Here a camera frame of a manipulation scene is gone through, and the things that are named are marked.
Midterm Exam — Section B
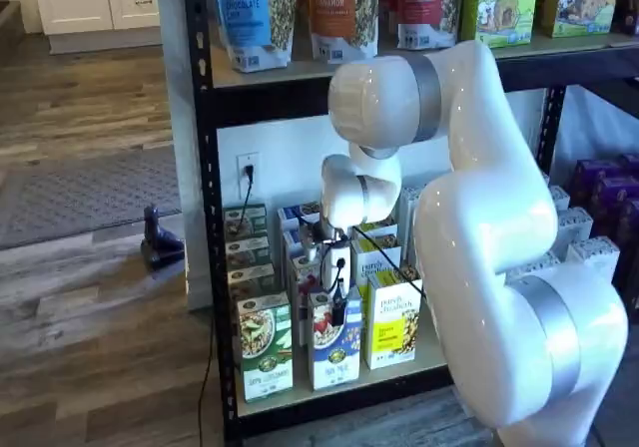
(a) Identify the yellow banana nut granola box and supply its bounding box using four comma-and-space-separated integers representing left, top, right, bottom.
350, 239, 403, 296
366, 266, 425, 371
351, 219, 399, 244

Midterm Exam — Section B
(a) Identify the grey floor rug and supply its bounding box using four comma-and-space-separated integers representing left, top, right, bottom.
0, 144, 184, 251

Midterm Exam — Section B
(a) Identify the dark purple snack box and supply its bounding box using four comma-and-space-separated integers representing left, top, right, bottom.
610, 0, 639, 35

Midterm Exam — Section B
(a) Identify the white wall outlet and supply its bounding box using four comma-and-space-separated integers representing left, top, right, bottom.
236, 152, 262, 190

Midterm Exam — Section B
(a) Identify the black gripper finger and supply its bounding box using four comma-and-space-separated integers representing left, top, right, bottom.
329, 285, 348, 325

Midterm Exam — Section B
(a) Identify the black metal shelf rack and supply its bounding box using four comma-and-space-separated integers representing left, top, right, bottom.
182, 0, 639, 441

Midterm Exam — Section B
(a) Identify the vanilla chocolate chip granola pouch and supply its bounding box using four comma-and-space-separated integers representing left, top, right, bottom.
211, 0, 300, 75

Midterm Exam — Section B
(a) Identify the white cabinet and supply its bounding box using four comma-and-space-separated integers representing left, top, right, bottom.
36, 0, 162, 55

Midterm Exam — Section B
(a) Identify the black camera cable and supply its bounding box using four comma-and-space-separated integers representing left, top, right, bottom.
343, 223, 428, 301

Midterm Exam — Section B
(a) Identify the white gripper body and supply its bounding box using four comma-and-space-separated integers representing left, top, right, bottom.
319, 242, 352, 290

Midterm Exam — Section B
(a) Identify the white pink label pastry box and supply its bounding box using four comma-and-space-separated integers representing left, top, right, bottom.
555, 207, 596, 256
546, 184, 571, 215
565, 236, 622, 289

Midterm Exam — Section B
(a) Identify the cranberry pecan granola pouch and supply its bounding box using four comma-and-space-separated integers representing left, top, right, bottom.
378, 0, 463, 52

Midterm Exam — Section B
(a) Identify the dark blue floor object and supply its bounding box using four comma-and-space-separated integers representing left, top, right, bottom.
139, 206, 186, 271

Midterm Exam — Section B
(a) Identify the Bobo's peanut butter chip box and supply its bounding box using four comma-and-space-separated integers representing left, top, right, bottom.
541, 0, 626, 40

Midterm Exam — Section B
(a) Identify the black power cord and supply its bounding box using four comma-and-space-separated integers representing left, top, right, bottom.
197, 165, 257, 447

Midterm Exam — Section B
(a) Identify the white organic pastry box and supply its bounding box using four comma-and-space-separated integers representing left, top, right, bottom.
398, 185, 424, 228

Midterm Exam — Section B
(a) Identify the pumpkin cinnamon granola pouch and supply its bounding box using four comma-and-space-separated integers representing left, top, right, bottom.
299, 0, 383, 65

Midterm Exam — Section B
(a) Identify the green Bobo's apple pie box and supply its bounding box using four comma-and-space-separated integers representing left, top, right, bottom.
461, 0, 544, 50

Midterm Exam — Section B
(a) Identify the green apple cinnamon oatmeal box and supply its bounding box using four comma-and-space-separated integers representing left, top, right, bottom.
225, 236, 272, 269
223, 204, 269, 241
228, 264, 277, 301
237, 291, 295, 404

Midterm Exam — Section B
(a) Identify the blue white flax oatmeal box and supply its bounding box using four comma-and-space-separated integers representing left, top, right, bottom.
277, 202, 323, 234
282, 229, 321, 261
287, 255, 321, 349
307, 286, 364, 392

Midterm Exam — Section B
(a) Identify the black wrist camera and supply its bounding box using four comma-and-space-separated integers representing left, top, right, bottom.
298, 216, 325, 264

